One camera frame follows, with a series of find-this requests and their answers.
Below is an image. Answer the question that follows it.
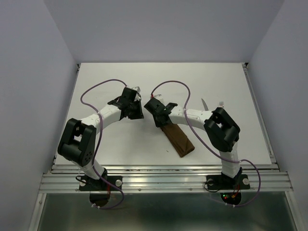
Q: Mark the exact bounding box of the brown cloth napkin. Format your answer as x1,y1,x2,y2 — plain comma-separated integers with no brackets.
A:
161,124,195,158

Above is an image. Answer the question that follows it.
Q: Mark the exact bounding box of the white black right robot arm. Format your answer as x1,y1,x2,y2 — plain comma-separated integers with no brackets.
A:
144,97,242,190

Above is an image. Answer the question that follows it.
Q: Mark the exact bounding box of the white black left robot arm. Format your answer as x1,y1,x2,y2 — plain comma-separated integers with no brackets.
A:
57,87,144,191

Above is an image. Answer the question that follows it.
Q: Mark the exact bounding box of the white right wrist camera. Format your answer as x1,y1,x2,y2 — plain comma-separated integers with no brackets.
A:
151,94,164,103

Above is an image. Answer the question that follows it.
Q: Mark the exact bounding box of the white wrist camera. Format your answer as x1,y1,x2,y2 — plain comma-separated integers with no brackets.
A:
151,94,164,103
132,87,141,94

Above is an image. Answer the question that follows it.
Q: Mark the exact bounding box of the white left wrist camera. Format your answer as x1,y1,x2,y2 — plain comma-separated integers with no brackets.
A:
132,87,141,94

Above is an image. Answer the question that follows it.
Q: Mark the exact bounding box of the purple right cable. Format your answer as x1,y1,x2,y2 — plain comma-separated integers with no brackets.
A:
150,80,260,208

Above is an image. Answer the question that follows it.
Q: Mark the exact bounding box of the purple cable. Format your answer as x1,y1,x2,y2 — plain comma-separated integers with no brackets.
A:
80,79,125,210
150,80,260,208

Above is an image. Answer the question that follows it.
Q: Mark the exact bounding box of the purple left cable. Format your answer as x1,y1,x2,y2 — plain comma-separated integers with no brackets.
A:
80,79,125,210

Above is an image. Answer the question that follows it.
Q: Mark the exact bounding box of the silver knife dark handle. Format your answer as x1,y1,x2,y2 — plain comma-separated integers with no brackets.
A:
201,98,209,111

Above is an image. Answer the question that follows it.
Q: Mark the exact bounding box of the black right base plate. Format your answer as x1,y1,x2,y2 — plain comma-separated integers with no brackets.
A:
205,175,250,191

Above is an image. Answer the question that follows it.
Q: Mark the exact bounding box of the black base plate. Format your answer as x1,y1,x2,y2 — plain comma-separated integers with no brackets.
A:
205,175,250,191
75,175,123,192

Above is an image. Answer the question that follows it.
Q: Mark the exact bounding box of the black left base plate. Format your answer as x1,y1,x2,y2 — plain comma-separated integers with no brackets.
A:
75,175,123,192

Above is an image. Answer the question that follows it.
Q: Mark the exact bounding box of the aluminium rail frame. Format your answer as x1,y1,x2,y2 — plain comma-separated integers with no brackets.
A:
29,63,307,231

